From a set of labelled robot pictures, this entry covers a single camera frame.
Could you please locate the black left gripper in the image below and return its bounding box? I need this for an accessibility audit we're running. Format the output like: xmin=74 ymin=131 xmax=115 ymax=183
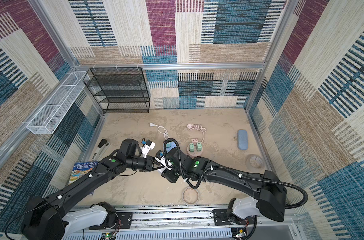
xmin=126 ymin=156 xmax=165 ymax=172

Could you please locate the green plug adapter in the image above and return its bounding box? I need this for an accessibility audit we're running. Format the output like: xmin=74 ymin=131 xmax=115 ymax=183
xmin=196 ymin=142 xmax=203 ymax=152
xmin=189 ymin=143 xmax=195 ymax=152

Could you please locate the white square charger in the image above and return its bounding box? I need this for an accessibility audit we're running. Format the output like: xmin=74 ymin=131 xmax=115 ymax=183
xmin=158 ymin=168 xmax=168 ymax=174

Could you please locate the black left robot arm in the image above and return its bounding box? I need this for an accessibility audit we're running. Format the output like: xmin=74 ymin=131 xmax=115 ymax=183
xmin=21 ymin=139 xmax=155 ymax=240

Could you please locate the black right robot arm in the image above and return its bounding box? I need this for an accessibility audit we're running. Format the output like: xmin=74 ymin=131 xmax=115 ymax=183
xmin=162 ymin=144 xmax=308 ymax=222

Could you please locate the pink round power strip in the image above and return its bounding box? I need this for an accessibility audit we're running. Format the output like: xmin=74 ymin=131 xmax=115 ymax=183
xmin=187 ymin=143 xmax=203 ymax=158

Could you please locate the clear tape roll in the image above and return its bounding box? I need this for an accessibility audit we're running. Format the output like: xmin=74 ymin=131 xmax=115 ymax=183
xmin=182 ymin=187 xmax=200 ymax=206

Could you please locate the black grey stapler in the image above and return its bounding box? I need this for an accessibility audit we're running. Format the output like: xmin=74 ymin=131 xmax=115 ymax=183
xmin=91 ymin=139 xmax=110 ymax=162

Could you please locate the blue children's book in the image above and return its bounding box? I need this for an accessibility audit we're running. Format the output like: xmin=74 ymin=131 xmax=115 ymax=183
xmin=68 ymin=161 xmax=98 ymax=185

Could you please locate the blue fabric glasses case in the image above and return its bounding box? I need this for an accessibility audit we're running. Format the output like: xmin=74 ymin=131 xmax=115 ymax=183
xmin=237 ymin=130 xmax=249 ymax=151

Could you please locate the transparent tape roll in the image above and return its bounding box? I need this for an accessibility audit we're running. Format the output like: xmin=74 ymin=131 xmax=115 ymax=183
xmin=246 ymin=155 xmax=265 ymax=172

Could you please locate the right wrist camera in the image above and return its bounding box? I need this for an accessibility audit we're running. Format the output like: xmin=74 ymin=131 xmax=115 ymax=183
xmin=155 ymin=150 xmax=174 ymax=170

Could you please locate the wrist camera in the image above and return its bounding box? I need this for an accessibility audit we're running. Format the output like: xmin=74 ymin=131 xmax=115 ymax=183
xmin=140 ymin=139 xmax=156 ymax=158
xmin=155 ymin=150 xmax=174 ymax=170

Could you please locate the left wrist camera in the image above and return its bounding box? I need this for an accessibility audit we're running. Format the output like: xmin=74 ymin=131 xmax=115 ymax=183
xmin=140 ymin=139 xmax=156 ymax=158

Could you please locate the white power strip cable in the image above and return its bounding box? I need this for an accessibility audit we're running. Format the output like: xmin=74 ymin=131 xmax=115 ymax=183
xmin=149 ymin=122 xmax=170 ymax=141

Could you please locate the pink power strip cable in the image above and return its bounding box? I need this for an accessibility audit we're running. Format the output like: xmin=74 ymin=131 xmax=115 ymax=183
xmin=186 ymin=123 xmax=207 ymax=143

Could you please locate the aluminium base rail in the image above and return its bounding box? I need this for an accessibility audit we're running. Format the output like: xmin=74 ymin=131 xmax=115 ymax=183
xmin=67 ymin=205 xmax=306 ymax=240

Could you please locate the black wire shelf rack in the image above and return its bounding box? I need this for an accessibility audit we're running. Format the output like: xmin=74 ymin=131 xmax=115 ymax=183
xmin=83 ymin=67 xmax=151 ymax=114

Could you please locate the white wire wall basket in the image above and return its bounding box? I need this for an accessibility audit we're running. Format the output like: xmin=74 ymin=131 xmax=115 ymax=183
xmin=27 ymin=72 xmax=86 ymax=135

